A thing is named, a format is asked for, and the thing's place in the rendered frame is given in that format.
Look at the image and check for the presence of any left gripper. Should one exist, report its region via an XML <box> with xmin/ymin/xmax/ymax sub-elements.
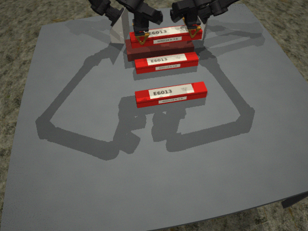
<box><xmin>182</xmin><ymin>10</ymin><xmax>201</xmax><ymax>38</ymax></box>

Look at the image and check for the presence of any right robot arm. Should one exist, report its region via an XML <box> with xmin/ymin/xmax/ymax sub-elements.
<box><xmin>89</xmin><ymin>0</ymin><xmax>163</xmax><ymax>28</ymax></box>

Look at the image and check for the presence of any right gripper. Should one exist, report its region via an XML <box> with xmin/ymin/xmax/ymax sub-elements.
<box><xmin>132</xmin><ymin>16</ymin><xmax>149</xmax><ymax>45</ymax></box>

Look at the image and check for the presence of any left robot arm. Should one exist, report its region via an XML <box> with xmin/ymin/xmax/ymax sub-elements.
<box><xmin>170</xmin><ymin>0</ymin><xmax>239</xmax><ymax>24</ymax></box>

